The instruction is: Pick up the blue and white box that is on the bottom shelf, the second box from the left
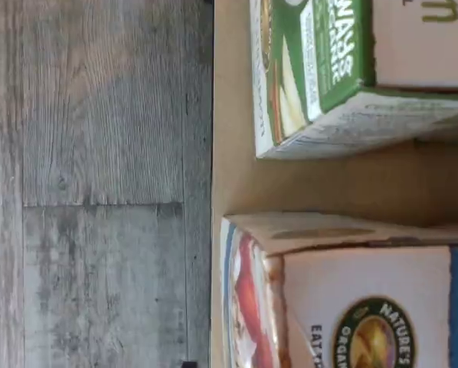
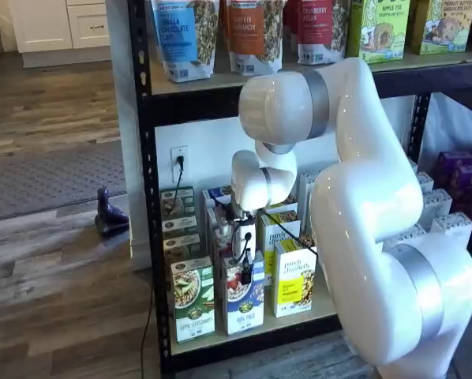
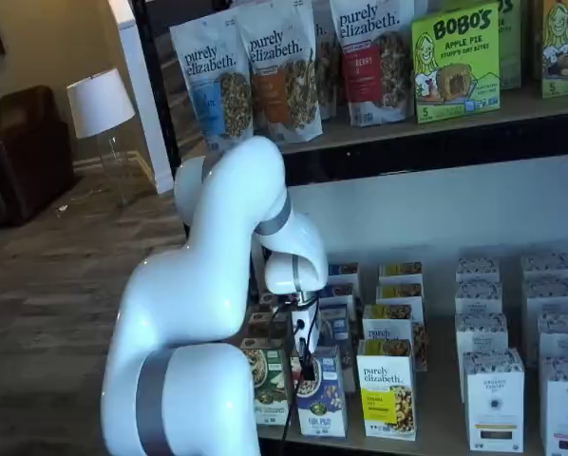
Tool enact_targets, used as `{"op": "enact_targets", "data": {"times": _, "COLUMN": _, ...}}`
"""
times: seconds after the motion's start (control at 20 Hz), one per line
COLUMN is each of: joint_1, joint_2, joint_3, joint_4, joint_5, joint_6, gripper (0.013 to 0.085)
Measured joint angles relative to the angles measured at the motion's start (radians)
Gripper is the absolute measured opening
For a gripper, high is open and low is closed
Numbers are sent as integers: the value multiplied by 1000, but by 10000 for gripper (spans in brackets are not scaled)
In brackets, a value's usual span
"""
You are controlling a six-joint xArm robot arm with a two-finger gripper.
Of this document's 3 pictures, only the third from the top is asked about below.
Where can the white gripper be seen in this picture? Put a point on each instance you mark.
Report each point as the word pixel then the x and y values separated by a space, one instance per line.
pixel 311 328

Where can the blue white flax plus box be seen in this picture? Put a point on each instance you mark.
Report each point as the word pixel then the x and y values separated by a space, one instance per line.
pixel 324 399
pixel 338 292
pixel 345 271
pixel 336 325

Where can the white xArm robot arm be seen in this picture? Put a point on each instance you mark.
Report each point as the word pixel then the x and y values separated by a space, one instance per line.
pixel 194 294

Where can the yellow white banana nut box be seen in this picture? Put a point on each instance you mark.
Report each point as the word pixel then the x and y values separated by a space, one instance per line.
pixel 386 394
pixel 400 271
pixel 400 294
pixel 393 323

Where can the green Bobo's apple pie box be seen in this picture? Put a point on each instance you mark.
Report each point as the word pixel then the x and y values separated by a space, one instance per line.
pixel 455 66

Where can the yellow Bobo's box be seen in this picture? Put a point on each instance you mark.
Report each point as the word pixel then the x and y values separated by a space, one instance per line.
pixel 566 52

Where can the orange purely elizabeth granola bag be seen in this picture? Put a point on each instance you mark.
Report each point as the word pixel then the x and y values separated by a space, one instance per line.
pixel 284 81

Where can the blue purely elizabeth granola bag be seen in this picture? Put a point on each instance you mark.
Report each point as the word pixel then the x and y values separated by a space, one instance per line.
pixel 208 81

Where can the red purely elizabeth granola bag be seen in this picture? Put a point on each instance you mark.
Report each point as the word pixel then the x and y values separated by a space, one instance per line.
pixel 374 66

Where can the white shade floor lamp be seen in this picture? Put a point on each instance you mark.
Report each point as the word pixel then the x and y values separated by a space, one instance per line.
pixel 99 102

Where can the brown leather armchair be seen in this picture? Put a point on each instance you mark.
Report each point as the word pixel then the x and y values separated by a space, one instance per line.
pixel 23 161

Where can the black frame wooden shelf unit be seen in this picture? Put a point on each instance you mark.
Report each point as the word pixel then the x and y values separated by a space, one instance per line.
pixel 455 161

